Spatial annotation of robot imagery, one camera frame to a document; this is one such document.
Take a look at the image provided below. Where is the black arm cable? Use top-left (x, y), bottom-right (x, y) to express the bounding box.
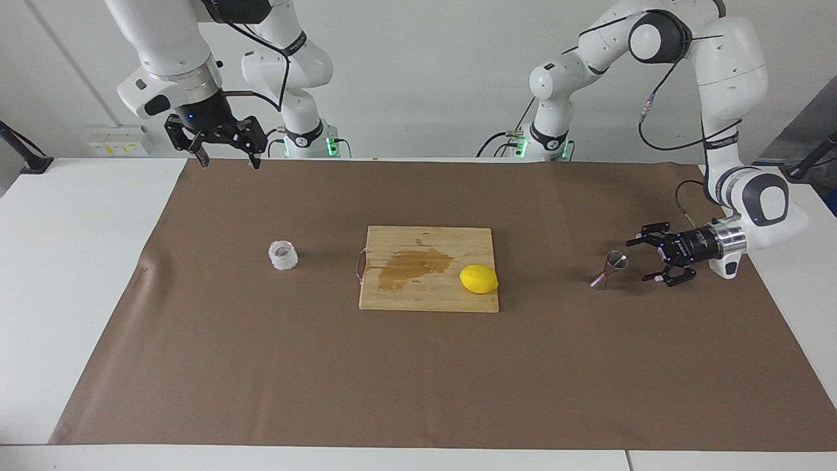
top-left (575, 0), bottom-right (746, 217)
top-left (199, 0), bottom-right (292, 113)

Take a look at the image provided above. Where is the black base cable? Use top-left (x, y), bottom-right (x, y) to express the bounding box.
top-left (255, 128), bottom-right (288, 159)
top-left (476, 130), bottom-right (527, 159)

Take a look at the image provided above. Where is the black camera stand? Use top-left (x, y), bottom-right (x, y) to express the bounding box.
top-left (0, 120), bottom-right (54, 175)
top-left (781, 131), bottom-right (837, 183)

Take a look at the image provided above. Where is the dark grey panel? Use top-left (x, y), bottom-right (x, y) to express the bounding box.
top-left (757, 75), bottom-right (837, 166)

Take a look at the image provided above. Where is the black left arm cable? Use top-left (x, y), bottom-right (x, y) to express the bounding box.
top-left (575, 0), bottom-right (746, 217)

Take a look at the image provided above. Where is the steel double jigger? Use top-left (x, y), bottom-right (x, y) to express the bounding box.
top-left (590, 251), bottom-right (629, 290)

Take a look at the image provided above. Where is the clear glass cup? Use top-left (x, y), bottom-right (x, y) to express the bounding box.
top-left (268, 240), bottom-right (299, 271)

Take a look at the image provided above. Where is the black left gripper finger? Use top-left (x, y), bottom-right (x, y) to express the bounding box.
top-left (626, 222), bottom-right (674, 248)
top-left (642, 262), bottom-right (698, 288)

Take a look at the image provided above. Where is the white wall socket box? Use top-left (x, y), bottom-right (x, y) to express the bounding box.
top-left (87, 124), bottom-right (156, 158)

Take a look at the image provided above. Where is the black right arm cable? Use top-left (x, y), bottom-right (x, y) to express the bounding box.
top-left (199, 0), bottom-right (292, 113)

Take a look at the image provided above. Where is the wooden cutting board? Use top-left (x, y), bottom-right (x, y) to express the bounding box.
top-left (355, 226), bottom-right (500, 313)

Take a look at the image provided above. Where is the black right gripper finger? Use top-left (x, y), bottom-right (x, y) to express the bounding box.
top-left (235, 116), bottom-right (269, 171)
top-left (163, 114), bottom-right (211, 168)

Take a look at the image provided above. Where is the yellow lemon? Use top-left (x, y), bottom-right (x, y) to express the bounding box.
top-left (459, 264), bottom-right (500, 295)

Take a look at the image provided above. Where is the brown table mat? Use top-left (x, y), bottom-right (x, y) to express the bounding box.
top-left (49, 157), bottom-right (837, 452)

